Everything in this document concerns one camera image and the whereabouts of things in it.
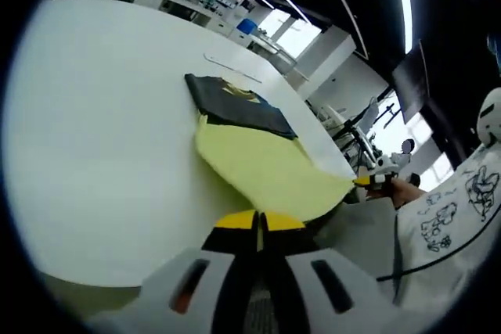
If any black hanging panel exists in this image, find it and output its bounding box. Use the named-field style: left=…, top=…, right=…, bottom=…
left=391, top=40, right=432, bottom=124

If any black metal stand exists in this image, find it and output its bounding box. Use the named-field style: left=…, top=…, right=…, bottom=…
left=336, top=95, right=398, bottom=163

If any blue container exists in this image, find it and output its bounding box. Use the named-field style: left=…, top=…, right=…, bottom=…
left=236, top=18, right=257, bottom=35

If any person's white printed shirt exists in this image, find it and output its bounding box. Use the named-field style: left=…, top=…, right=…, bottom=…
left=395, top=142, right=501, bottom=311

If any thin black cable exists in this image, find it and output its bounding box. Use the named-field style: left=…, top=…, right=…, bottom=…
left=377, top=214, right=501, bottom=296

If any person's right hand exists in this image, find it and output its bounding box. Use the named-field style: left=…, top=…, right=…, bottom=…
left=391, top=179, right=430, bottom=210

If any bright window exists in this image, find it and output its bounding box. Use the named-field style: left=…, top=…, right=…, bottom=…
left=269, top=8, right=323, bottom=58

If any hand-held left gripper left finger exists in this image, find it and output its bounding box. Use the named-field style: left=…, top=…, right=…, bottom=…
left=88, top=210, right=261, bottom=334

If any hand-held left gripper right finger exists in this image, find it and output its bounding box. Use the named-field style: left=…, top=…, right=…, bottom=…
left=260, top=211, right=424, bottom=334

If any yellow garment with blue sleeve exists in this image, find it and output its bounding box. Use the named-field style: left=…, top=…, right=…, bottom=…
left=183, top=73, right=356, bottom=222

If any white worn chest device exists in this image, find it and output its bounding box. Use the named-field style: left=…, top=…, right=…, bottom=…
left=475, top=89, right=501, bottom=147

